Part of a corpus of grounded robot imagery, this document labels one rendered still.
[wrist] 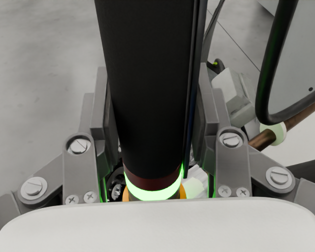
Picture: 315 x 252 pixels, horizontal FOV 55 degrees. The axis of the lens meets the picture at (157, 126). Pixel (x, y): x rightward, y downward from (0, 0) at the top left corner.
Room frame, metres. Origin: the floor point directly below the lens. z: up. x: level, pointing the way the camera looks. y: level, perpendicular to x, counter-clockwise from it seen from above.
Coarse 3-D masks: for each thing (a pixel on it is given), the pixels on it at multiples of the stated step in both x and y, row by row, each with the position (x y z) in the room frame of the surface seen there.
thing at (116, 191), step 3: (114, 186) 0.20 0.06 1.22; (117, 186) 0.20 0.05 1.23; (120, 186) 0.19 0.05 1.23; (114, 189) 0.19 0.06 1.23; (117, 189) 0.19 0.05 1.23; (120, 189) 0.19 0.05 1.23; (114, 192) 0.19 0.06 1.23; (117, 192) 0.19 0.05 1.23; (120, 192) 0.19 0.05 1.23; (111, 195) 0.19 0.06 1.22; (114, 195) 0.19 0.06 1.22; (117, 195) 0.18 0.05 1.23; (114, 198) 0.18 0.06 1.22
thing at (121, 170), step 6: (120, 156) 0.24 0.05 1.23; (120, 162) 0.24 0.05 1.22; (114, 168) 0.23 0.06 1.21; (120, 168) 0.22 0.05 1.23; (108, 174) 0.23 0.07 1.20; (114, 174) 0.22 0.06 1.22; (120, 174) 0.21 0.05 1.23; (108, 180) 0.22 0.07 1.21; (114, 180) 0.21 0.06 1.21; (120, 180) 0.21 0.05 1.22; (108, 186) 0.21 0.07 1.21; (108, 192) 0.20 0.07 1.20; (108, 198) 0.19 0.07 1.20; (120, 198) 0.18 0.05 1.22
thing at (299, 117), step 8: (312, 104) 0.21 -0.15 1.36; (304, 112) 0.20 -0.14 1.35; (312, 112) 0.20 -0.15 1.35; (288, 120) 0.19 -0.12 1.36; (296, 120) 0.19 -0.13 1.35; (288, 128) 0.18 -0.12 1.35; (256, 136) 0.17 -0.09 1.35; (264, 136) 0.17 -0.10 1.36; (272, 136) 0.17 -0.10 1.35; (248, 144) 0.16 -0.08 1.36; (256, 144) 0.16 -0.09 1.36; (264, 144) 0.16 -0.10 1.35
